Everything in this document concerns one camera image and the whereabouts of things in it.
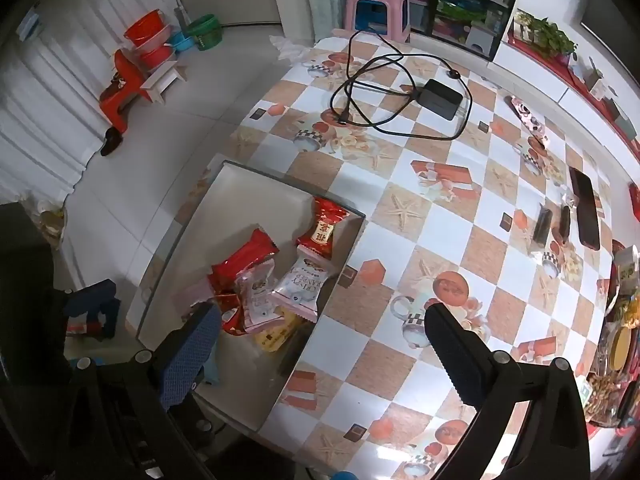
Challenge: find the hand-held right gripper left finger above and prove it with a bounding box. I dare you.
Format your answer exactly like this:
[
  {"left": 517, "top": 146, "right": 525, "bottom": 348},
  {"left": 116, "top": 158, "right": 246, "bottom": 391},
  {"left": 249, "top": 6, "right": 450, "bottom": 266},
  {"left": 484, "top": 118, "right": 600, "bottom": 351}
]
[{"left": 65, "top": 301, "right": 223, "bottom": 480}]

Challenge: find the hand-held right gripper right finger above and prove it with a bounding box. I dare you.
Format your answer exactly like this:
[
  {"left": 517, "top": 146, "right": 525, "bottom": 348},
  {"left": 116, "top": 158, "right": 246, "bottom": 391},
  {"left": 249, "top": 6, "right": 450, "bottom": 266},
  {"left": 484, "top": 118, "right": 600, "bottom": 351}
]
[{"left": 424, "top": 302, "right": 591, "bottom": 480}]

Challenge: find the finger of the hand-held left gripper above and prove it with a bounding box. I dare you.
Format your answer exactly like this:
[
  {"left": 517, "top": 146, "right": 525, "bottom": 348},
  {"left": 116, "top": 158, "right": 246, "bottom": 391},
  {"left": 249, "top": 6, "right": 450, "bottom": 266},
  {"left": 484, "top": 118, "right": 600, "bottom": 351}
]
[
  {"left": 65, "top": 279, "right": 118, "bottom": 317},
  {"left": 87, "top": 300, "right": 121, "bottom": 341}
]

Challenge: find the yellow snack packet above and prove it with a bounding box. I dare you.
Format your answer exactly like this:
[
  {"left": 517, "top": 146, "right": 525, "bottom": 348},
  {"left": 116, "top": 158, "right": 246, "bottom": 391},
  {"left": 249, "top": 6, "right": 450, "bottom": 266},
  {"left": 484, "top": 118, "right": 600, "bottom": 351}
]
[{"left": 252, "top": 310, "right": 316, "bottom": 353}]

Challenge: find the pink white snack packet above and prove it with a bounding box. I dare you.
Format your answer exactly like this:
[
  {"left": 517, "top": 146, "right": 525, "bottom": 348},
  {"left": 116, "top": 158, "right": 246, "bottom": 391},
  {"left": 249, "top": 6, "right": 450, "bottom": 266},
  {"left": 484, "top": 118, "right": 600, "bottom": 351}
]
[
  {"left": 270, "top": 246, "right": 337, "bottom": 323},
  {"left": 234, "top": 260, "right": 281, "bottom": 333}
]

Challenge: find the red gold-label snack packet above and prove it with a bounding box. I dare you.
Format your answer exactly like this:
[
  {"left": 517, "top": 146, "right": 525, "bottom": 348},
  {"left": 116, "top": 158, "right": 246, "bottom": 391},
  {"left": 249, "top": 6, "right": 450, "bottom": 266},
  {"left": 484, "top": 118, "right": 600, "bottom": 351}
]
[{"left": 296, "top": 197, "right": 351, "bottom": 261}]

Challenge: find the pile of assorted snacks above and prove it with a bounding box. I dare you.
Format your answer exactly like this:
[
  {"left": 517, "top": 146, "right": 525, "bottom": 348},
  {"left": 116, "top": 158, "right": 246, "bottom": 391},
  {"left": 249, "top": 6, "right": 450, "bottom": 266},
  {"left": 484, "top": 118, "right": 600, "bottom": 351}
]
[{"left": 582, "top": 245, "right": 640, "bottom": 431}]

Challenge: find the clear plastic bag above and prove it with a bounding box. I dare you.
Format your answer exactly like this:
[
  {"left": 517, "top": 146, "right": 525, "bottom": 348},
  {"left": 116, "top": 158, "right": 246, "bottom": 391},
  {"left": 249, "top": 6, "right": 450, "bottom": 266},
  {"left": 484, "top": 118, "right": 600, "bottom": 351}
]
[{"left": 30, "top": 195, "right": 68, "bottom": 246}]

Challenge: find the checkered printed tablecloth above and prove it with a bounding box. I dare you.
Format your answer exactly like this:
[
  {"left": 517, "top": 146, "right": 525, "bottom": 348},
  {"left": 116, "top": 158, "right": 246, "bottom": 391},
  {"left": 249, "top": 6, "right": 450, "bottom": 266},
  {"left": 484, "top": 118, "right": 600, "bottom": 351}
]
[{"left": 125, "top": 30, "right": 631, "bottom": 480}]

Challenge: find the black shoe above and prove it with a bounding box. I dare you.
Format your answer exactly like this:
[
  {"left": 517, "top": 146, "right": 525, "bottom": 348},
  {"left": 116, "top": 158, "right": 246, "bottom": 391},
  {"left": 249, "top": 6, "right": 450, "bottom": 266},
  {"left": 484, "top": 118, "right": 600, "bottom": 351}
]
[{"left": 100, "top": 127, "right": 125, "bottom": 157}]

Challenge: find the dark snack bar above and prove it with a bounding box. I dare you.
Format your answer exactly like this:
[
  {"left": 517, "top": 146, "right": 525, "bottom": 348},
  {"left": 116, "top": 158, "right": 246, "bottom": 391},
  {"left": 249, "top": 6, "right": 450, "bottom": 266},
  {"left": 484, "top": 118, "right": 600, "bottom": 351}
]
[
  {"left": 532, "top": 203, "right": 553, "bottom": 248},
  {"left": 557, "top": 205, "right": 572, "bottom": 246}
]

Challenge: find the white curtain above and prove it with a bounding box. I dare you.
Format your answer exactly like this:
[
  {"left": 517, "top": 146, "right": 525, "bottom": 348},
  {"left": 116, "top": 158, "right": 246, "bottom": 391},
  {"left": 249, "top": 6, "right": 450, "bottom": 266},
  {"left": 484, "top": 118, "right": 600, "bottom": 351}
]
[{"left": 0, "top": 0, "right": 176, "bottom": 201}]

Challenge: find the dark red phone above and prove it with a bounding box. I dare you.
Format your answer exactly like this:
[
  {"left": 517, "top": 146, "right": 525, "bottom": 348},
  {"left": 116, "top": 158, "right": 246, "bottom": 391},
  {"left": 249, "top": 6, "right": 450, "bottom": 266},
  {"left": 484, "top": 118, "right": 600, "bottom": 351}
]
[{"left": 569, "top": 166, "right": 601, "bottom": 252}]

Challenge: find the red plastic stool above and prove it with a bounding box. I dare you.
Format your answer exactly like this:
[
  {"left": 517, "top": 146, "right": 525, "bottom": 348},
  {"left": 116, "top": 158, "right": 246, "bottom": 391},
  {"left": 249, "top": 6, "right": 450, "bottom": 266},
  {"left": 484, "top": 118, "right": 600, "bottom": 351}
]
[{"left": 98, "top": 50, "right": 151, "bottom": 133}]

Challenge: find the small white stool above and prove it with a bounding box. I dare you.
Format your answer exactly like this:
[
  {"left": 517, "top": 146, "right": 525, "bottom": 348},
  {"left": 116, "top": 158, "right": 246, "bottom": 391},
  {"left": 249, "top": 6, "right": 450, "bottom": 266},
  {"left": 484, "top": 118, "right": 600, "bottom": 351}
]
[{"left": 140, "top": 62, "right": 188, "bottom": 106}]

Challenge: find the pink patterned pouch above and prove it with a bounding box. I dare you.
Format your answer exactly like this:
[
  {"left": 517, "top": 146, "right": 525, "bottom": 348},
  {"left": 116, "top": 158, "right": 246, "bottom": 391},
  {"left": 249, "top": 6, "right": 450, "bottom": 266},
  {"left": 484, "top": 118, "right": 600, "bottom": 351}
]
[{"left": 510, "top": 96, "right": 551, "bottom": 148}]

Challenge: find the red plastic basin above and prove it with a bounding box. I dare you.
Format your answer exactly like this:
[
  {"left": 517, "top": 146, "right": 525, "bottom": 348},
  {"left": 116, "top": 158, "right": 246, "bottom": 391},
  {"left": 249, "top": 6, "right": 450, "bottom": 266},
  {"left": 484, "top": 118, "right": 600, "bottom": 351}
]
[
  {"left": 135, "top": 42, "right": 176, "bottom": 68},
  {"left": 124, "top": 9, "right": 173, "bottom": 48}
]

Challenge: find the black power adapter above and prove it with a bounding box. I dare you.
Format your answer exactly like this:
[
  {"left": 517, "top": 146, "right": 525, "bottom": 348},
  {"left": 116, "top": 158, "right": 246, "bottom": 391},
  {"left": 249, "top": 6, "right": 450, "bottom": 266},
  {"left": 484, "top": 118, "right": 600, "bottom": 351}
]
[{"left": 415, "top": 79, "right": 463, "bottom": 122}]

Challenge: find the blue plastic basin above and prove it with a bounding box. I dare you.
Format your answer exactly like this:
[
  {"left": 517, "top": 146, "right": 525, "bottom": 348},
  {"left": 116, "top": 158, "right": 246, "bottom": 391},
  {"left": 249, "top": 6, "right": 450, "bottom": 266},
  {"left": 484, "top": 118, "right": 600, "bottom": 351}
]
[{"left": 167, "top": 30, "right": 196, "bottom": 53}]

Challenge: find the green plastic basket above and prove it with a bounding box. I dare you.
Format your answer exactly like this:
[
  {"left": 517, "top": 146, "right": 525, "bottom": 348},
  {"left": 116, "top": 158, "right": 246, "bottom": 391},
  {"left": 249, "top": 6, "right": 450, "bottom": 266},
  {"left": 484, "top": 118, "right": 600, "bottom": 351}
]
[{"left": 185, "top": 14, "right": 222, "bottom": 52}]

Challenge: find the red topped white cabinet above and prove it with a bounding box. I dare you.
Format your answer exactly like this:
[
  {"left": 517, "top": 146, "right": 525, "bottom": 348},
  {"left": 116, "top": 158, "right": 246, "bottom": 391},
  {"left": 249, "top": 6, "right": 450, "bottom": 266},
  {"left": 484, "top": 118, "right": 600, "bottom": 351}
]
[{"left": 487, "top": 35, "right": 640, "bottom": 161}]

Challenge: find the white crumpled tissue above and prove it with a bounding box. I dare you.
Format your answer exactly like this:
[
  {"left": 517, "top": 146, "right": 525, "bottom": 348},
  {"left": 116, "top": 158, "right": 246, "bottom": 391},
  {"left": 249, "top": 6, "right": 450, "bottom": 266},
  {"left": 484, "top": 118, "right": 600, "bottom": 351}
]
[{"left": 270, "top": 35, "right": 311, "bottom": 61}]

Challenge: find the green potted plant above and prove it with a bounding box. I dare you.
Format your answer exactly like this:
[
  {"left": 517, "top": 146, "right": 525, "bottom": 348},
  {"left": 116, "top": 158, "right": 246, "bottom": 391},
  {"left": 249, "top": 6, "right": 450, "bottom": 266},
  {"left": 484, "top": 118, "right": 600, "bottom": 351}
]
[{"left": 515, "top": 10, "right": 576, "bottom": 56}]

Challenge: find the glass door cabinet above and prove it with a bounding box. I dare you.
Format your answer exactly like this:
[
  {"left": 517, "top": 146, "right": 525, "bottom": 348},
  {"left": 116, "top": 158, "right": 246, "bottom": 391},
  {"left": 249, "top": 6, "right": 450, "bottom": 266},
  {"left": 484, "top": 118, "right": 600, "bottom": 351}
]
[{"left": 410, "top": 0, "right": 528, "bottom": 58}]

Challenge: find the black power cable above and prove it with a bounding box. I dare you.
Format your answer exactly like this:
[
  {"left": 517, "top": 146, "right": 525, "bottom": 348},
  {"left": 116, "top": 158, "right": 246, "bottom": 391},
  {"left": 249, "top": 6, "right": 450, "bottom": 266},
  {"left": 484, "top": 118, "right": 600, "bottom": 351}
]
[{"left": 330, "top": 30, "right": 473, "bottom": 142}]

